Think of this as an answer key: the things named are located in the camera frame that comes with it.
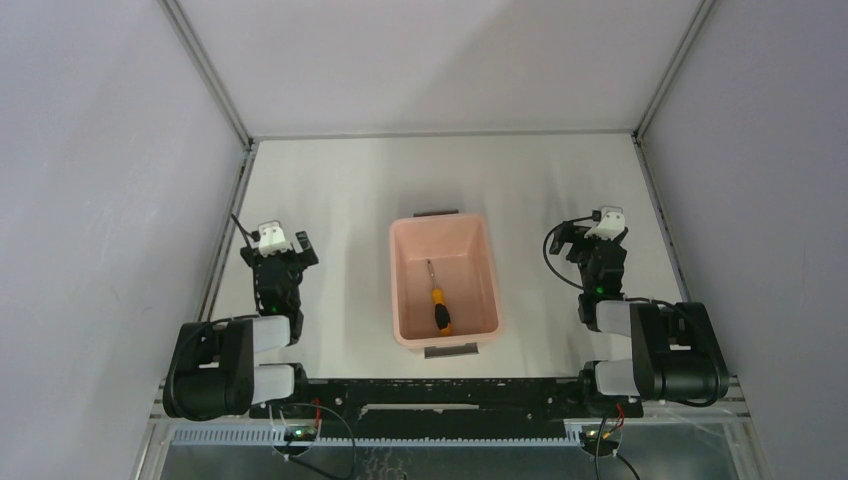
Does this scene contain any yellow black screwdriver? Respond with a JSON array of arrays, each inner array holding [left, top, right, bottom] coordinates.
[[426, 259, 453, 336]]

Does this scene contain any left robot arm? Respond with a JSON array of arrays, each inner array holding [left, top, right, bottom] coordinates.
[[163, 231, 319, 421]]

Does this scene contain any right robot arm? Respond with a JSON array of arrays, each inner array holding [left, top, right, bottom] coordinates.
[[542, 218, 730, 416]]

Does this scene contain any pink plastic bin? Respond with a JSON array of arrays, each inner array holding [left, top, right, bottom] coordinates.
[[389, 213, 504, 358]]

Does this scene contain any left controller board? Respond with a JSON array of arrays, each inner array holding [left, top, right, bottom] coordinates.
[[284, 426, 318, 443]]

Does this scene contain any controller board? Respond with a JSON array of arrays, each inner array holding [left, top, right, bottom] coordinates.
[[579, 429, 622, 445], [284, 426, 318, 443]]

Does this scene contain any right controller board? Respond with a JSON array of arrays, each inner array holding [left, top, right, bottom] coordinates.
[[579, 429, 622, 445]]

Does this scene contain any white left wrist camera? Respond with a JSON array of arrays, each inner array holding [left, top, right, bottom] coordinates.
[[257, 220, 293, 257]]

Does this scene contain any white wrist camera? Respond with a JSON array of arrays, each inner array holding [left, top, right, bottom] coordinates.
[[257, 220, 293, 257], [584, 206, 627, 240]]

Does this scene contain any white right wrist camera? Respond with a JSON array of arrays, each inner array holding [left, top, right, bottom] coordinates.
[[584, 206, 627, 240]]

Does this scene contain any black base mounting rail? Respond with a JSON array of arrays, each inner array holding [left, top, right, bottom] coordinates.
[[248, 377, 644, 441]]

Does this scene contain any grey slotted cable duct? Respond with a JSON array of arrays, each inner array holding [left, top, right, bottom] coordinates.
[[168, 423, 584, 447]]

